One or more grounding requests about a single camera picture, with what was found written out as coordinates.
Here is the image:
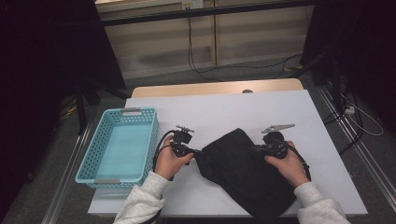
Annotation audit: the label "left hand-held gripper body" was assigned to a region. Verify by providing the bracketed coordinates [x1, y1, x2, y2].
[170, 125, 195, 158]

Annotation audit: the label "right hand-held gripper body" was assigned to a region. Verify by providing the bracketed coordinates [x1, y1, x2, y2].
[261, 123, 296, 160]

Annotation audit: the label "black shorts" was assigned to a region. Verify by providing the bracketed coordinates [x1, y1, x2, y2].
[193, 128, 297, 220]

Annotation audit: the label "light blue plastic basket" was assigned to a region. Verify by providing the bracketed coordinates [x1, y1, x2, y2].
[75, 106, 160, 189]

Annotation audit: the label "person's left hand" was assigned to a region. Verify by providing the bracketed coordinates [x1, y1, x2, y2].
[154, 136, 194, 181]

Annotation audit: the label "person's right hand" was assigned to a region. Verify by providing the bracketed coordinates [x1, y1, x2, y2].
[264, 141, 311, 189]

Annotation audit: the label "black stand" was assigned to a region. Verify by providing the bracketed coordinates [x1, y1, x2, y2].
[74, 78, 132, 136]
[292, 50, 344, 106]

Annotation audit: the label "beige wooden shelf unit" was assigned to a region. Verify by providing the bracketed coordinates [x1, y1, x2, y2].
[104, 6, 314, 80]

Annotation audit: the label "black horizontal bar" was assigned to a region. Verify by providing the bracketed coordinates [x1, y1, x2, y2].
[100, 0, 316, 27]

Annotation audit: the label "black curtain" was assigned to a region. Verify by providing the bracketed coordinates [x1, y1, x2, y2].
[0, 0, 127, 218]
[300, 0, 396, 132]

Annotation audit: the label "left hand-held gripper black cable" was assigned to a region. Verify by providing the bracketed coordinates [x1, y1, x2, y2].
[143, 130, 177, 224]

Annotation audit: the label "hand-held gripper black cable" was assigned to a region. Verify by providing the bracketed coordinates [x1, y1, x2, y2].
[279, 139, 312, 181]
[143, 130, 177, 224]

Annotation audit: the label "right hand-held gripper black cable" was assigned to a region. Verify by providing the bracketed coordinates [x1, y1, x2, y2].
[279, 139, 312, 181]

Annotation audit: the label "black floor cable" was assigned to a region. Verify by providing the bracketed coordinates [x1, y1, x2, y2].
[321, 90, 365, 156]

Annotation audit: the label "black hanging cable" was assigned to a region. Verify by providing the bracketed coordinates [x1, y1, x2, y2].
[186, 16, 304, 82]

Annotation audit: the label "white floor cable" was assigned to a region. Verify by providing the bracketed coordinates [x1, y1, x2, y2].
[340, 92, 385, 137]

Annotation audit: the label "metal floor rail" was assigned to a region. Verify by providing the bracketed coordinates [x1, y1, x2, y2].
[41, 122, 94, 224]
[317, 85, 396, 203]

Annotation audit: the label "white wall socket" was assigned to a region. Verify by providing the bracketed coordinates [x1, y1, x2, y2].
[181, 0, 204, 10]

